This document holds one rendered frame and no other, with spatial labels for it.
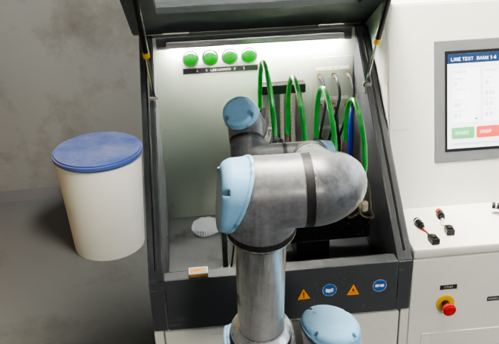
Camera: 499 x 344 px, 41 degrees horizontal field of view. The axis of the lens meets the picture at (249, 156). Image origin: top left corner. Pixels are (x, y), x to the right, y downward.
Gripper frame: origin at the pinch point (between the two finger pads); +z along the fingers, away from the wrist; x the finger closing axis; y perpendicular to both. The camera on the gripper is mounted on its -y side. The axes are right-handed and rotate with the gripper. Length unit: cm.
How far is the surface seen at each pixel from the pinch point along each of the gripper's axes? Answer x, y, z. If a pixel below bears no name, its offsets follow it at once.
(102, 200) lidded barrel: -117, -52, 132
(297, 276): -0.6, 27.4, 15.0
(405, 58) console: 37.2, -29.1, 13.2
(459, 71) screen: 51, -25, 20
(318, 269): 5.0, 26.3, 15.6
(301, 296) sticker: -0.9, 31.8, 19.9
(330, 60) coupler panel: 15, -41, 25
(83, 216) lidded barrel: -130, -47, 137
